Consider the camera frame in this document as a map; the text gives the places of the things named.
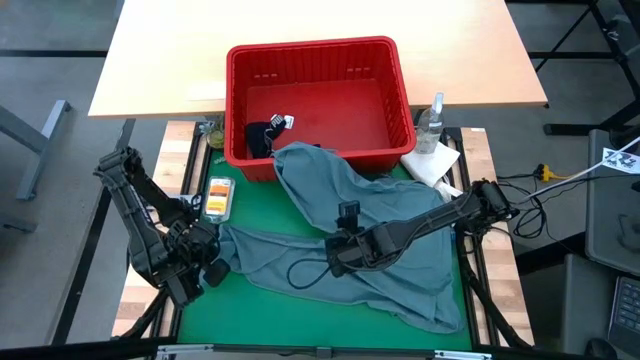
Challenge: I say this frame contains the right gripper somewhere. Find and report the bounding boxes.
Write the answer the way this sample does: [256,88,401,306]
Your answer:
[324,224,401,279]

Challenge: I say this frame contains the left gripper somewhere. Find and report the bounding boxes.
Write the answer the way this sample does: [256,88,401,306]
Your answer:
[167,222,227,281]

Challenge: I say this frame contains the grey garment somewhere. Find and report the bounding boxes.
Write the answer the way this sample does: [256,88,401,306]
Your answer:
[218,141,464,335]

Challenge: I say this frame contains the dark navy garment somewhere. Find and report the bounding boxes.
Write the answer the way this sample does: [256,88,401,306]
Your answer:
[243,113,296,160]

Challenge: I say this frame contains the red plastic laundry bin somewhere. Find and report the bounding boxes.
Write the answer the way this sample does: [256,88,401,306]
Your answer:
[223,34,417,182]

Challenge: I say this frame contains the clear box with orange label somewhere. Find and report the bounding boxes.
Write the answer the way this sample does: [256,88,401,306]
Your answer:
[202,175,237,225]

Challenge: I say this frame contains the small potted succulent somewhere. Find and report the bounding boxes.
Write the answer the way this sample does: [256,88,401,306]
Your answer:
[198,119,226,151]

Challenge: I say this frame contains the silver metal bar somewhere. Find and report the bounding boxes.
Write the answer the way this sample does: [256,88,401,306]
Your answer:
[154,342,494,360]

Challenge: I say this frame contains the white tote bag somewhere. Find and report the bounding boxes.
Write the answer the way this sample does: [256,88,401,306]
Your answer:
[399,142,464,199]

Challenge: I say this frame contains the clear spray bottle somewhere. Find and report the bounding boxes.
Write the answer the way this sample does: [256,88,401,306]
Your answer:
[413,91,446,155]

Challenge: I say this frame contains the grey desk leg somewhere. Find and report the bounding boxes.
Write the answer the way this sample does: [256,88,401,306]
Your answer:
[0,99,72,202]

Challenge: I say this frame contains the dark grey cabinet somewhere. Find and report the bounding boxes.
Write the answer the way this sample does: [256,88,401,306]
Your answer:
[519,252,614,356]

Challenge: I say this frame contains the beige wooden desk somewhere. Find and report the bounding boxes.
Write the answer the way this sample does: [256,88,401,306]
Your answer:
[88,0,549,120]

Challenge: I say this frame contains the black computer mouse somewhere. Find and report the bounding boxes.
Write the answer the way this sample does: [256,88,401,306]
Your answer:
[583,337,620,360]

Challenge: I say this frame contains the black monitor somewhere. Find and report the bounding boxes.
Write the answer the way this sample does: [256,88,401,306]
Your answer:
[584,128,640,277]

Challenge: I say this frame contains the black keyboard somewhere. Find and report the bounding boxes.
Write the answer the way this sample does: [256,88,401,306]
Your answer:
[607,275,640,345]

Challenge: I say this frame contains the printed paper sheet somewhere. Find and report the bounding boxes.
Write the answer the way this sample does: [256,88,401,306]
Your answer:
[601,146,640,175]

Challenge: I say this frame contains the black right camera cable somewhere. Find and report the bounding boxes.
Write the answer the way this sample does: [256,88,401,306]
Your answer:
[286,257,334,291]

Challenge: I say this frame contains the black aluminium table frame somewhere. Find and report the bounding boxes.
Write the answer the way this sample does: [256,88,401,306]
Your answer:
[149,119,504,351]

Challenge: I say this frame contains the black diagonal frame strut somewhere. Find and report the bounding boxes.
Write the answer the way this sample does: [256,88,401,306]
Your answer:
[460,257,532,349]
[115,292,171,342]

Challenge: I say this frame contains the black floor cable bundle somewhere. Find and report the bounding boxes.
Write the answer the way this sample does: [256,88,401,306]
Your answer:
[497,172,551,240]

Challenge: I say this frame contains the yellow cable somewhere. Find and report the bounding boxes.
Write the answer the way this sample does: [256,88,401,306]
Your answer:
[535,163,569,184]

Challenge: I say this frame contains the white cable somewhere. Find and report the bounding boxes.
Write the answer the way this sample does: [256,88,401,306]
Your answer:
[524,133,640,200]

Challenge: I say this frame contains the black desk leg frame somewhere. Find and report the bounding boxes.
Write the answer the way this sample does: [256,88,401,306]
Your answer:
[529,0,640,137]

